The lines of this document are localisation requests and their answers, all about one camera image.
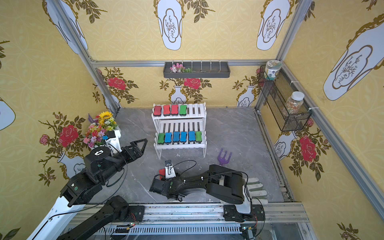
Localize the green eraser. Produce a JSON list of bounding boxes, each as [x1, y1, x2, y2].
[[179, 105, 187, 116], [157, 133, 165, 145], [195, 131, 203, 143]]

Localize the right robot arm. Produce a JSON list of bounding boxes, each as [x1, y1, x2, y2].
[[150, 165, 252, 214]]

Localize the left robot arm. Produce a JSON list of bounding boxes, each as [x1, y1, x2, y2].
[[28, 139, 148, 240]]

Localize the white slatted wooden shelf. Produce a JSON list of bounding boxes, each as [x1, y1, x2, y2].
[[152, 103, 207, 158]]

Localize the blue eraser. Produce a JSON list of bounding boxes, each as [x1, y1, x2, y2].
[[173, 132, 180, 143], [164, 133, 172, 144], [188, 131, 196, 142], [180, 132, 188, 143]]

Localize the artificial flowers in white planter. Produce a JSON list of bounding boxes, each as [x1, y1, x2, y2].
[[83, 112, 120, 149]]

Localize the pink flower in tray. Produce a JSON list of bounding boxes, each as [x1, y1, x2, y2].
[[170, 63, 192, 73]]

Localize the jar with green label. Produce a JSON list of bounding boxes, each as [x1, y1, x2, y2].
[[264, 60, 282, 81]]

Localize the jar of colourful beads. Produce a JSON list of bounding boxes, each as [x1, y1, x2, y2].
[[283, 91, 305, 116]]

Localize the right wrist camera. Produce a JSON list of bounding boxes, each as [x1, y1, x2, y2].
[[165, 160, 176, 180]]

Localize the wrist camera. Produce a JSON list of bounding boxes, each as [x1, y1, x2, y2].
[[103, 130, 122, 156], [165, 160, 176, 180]]

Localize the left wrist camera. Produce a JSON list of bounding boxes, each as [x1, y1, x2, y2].
[[103, 130, 122, 156]]

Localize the aluminium frame post left rear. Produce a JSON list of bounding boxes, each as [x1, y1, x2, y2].
[[42, 1, 121, 115]]

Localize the aluminium frame post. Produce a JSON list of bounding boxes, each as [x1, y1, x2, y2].
[[257, 0, 312, 62], [42, 1, 121, 115]]

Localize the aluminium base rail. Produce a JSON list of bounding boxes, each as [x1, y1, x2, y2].
[[50, 202, 319, 240]]

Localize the purple garden fork pink handle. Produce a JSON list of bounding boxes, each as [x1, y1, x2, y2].
[[217, 148, 232, 166]]

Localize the grey wall tray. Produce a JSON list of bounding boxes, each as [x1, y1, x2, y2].
[[163, 61, 231, 79]]

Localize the black wire wall basket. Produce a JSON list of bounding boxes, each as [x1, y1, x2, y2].
[[259, 66, 312, 132]]

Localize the aluminium frame post right rear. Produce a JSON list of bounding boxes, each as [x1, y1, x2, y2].
[[257, 0, 312, 62]]

